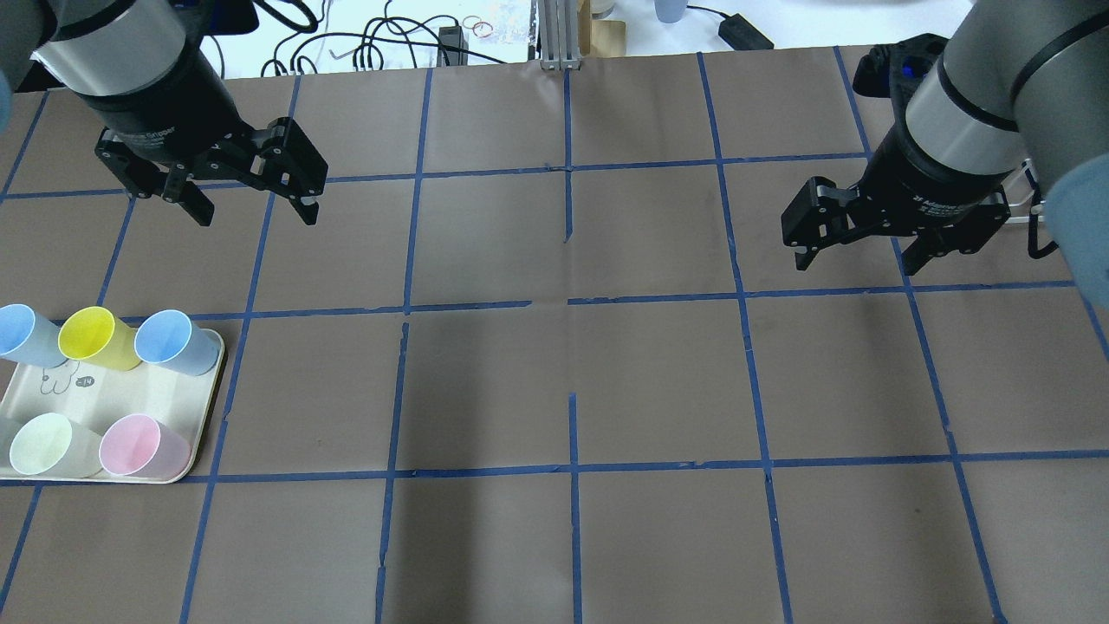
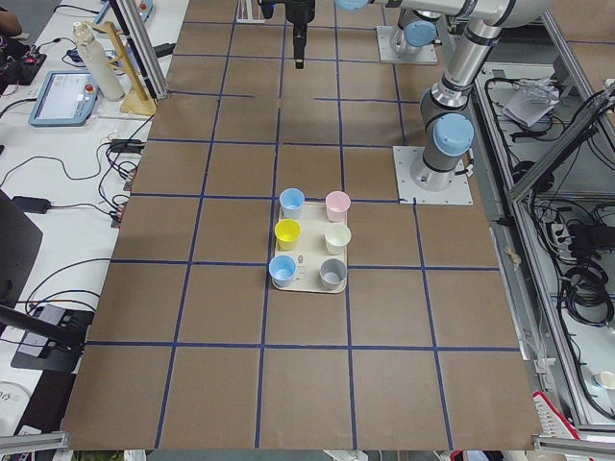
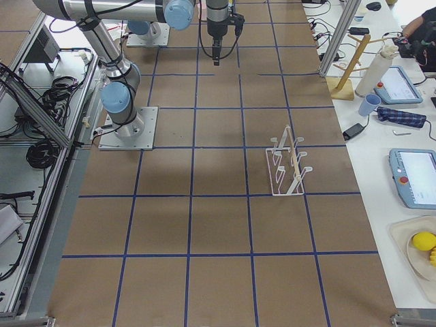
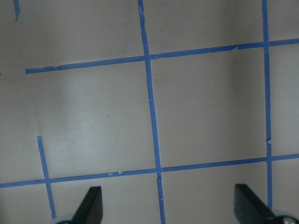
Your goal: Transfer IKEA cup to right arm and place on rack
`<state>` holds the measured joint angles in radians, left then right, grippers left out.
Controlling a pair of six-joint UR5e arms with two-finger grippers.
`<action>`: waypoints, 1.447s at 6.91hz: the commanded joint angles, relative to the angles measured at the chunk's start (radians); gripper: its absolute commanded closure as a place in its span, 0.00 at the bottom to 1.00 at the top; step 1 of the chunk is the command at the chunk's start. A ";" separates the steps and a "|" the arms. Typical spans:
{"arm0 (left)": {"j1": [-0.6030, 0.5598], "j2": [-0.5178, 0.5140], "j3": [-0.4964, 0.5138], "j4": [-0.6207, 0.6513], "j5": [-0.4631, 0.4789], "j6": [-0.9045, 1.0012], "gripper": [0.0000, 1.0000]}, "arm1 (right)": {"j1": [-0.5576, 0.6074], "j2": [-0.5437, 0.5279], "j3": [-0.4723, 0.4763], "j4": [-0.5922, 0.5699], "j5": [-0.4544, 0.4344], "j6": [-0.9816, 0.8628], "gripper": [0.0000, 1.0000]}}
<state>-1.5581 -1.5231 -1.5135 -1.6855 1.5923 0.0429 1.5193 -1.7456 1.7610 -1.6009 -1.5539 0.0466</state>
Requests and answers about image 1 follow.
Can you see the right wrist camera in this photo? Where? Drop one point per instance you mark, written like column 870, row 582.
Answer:
column 894, row 71

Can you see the light blue cup tray corner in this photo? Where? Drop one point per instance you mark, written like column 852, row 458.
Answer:
column 30, row 338

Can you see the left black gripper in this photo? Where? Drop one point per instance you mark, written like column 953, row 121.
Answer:
column 173, row 111

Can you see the yellow plastic cup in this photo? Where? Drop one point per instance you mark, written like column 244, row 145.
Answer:
column 96, row 336

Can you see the pink plastic cup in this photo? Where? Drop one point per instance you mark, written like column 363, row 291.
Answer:
column 139, row 446

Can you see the aluminium frame post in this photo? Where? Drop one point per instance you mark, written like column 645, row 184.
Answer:
column 558, row 33

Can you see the pale green plastic cup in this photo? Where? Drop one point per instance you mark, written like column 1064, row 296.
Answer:
column 53, row 446

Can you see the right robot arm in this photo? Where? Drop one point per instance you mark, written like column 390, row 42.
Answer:
column 1018, row 80

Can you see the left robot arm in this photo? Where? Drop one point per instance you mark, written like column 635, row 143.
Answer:
column 99, row 48

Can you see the blue cup beside yellow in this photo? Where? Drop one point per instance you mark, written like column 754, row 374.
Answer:
column 171, row 339

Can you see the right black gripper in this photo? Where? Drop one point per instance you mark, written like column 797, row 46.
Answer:
column 931, row 178

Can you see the beige plastic tray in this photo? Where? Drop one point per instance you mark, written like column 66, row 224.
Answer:
column 97, row 397

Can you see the wooden mug tree stand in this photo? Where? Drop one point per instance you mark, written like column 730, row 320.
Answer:
column 598, row 35

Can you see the blue cup on desk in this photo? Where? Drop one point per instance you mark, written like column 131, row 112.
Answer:
column 669, row 11

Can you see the black power adapter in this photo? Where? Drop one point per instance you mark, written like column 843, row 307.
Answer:
column 741, row 35

